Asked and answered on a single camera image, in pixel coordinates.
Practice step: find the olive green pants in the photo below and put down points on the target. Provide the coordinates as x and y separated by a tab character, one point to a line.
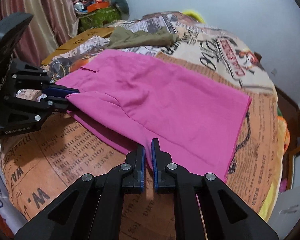
122	38

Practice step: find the brown wooden door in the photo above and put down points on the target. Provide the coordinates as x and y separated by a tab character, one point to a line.
291	113

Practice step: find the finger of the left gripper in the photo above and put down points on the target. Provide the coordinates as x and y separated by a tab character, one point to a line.
57	104
58	90

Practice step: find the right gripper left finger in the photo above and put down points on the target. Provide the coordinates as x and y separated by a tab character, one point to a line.
134	180

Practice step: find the yellow round object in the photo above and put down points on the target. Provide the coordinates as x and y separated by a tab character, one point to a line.
195	15

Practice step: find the white blue fabric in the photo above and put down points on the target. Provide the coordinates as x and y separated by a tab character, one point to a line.
10	215

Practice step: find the striped brown curtain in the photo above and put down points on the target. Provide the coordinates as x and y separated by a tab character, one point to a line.
54	22

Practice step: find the green patterned box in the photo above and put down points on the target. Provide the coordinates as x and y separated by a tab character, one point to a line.
98	18

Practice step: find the white wall socket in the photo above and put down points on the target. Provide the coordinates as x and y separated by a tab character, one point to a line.
274	72

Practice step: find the grey plastic stool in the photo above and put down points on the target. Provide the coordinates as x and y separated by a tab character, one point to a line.
286	212

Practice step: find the pink pants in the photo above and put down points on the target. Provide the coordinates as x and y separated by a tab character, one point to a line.
124	95

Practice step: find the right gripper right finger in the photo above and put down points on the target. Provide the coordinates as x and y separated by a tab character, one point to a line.
165	172

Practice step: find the orange box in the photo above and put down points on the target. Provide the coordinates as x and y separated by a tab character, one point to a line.
97	6

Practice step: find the orange yellow fleece blanket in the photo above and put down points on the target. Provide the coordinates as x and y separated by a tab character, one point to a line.
273	193

